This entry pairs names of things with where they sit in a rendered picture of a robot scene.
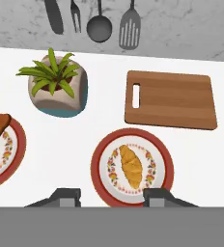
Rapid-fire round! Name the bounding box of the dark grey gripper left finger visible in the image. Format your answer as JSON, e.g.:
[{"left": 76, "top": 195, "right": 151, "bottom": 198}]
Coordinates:
[{"left": 24, "top": 187, "right": 82, "bottom": 208}]

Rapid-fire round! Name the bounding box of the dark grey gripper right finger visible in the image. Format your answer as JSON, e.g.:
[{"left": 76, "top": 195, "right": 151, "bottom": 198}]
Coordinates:
[{"left": 143, "top": 188, "right": 200, "bottom": 208}]

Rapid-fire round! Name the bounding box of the golden croissant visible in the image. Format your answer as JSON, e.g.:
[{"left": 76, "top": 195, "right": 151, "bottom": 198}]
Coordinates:
[{"left": 118, "top": 144, "right": 144, "bottom": 190}]

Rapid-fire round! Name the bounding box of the wooden cutting board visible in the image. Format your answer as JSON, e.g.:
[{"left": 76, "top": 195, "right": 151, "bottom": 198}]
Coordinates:
[{"left": 124, "top": 69, "right": 218, "bottom": 131}]

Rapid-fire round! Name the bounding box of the red rimmed floral plate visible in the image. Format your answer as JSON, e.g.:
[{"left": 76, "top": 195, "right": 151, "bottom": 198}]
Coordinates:
[
  {"left": 90, "top": 127, "right": 175, "bottom": 208},
  {"left": 0, "top": 113, "right": 27, "bottom": 191}
]

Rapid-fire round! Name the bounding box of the green plant in beige pot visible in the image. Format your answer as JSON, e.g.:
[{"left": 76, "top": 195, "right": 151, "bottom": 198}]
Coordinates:
[{"left": 15, "top": 47, "right": 89, "bottom": 119}]

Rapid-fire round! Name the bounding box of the dark grey slotted spatula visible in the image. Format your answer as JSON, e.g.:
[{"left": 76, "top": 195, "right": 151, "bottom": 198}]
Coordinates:
[{"left": 118, "top": 0, "right": 142, "bottom": 51}]

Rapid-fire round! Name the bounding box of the dark grey hanging ladle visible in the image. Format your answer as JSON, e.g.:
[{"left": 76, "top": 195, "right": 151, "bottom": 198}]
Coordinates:
[{"left": 86, "top": 0, "right": 114, "bottom": 43}]

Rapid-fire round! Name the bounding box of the dark grey hanging fork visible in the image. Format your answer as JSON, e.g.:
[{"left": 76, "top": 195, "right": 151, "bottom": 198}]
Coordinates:
[{"left": 70, "top": 0, "right": 83, "bottom": 34}]

